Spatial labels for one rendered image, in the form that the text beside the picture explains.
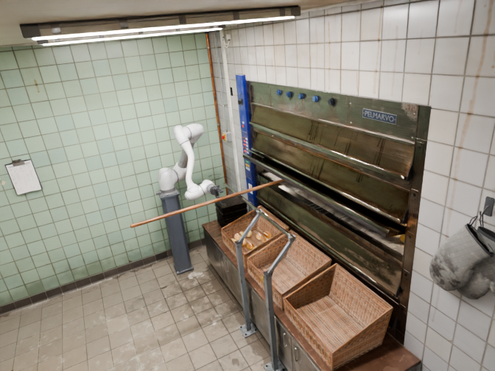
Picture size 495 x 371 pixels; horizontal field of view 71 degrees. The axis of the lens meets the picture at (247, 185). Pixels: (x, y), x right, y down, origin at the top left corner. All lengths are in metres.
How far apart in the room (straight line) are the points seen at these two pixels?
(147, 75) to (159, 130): 0.59
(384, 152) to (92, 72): 2.85
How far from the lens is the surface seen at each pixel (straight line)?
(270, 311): 2.71
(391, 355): 2.57
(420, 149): 1.94
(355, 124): 2.25
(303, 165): 2.75
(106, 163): 4.01
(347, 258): 2.64
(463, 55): 1.76
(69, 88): 3.87
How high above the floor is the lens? 2.48
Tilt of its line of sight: 23 degrees down
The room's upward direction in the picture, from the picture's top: 6 degrees counter-clockwise
